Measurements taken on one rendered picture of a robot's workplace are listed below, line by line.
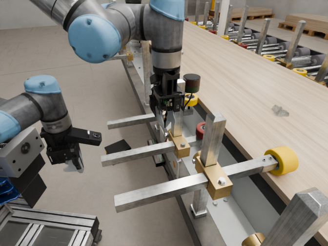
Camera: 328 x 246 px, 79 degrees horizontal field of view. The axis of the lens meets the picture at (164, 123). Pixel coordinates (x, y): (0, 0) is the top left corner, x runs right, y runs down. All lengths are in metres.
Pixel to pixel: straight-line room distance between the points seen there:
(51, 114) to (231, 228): 0.73
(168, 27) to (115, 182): 1.48
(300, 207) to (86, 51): 0.39
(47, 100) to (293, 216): 0.55
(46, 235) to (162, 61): 1.22
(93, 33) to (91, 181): 1.58
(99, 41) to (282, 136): 0.73
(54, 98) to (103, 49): 0.27
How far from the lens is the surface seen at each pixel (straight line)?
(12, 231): 1.56
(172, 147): 0.78
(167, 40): 0.47
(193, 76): 0.70
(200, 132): 0.78
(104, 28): 0.35
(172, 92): 0.51
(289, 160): 0.68
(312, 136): 0.94
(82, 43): 0.37
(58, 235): 1.42
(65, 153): 0.69
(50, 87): 0.57
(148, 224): 1.55
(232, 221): 0.90
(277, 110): 1.03
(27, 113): 0.55
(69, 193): 1.84
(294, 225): 0.36
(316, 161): 0.83
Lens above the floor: 1.39
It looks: 37 degrees down
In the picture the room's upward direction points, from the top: straight up
